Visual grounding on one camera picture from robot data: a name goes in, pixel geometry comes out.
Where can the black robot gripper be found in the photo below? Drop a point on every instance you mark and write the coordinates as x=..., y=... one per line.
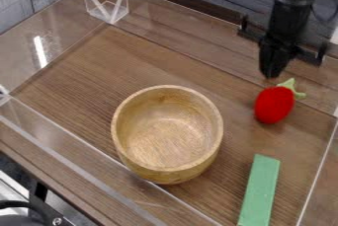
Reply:
x=274, y=59

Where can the red felt strawberry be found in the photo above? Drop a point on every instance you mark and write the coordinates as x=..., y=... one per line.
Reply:
x=275, y=101

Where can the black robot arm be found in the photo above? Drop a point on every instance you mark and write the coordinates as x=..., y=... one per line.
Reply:
x=289, y=19

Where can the wooden bowl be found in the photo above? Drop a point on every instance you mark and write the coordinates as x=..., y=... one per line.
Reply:
x=167, y=132

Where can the green flat block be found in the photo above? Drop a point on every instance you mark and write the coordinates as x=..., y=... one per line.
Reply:
x=259, y=196

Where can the clear acrylic corner bracket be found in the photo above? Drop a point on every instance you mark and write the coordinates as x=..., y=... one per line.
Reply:
x=107, y=11

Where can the black table leg bracket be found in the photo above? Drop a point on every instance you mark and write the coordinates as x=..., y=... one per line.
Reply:
x=51, y=217

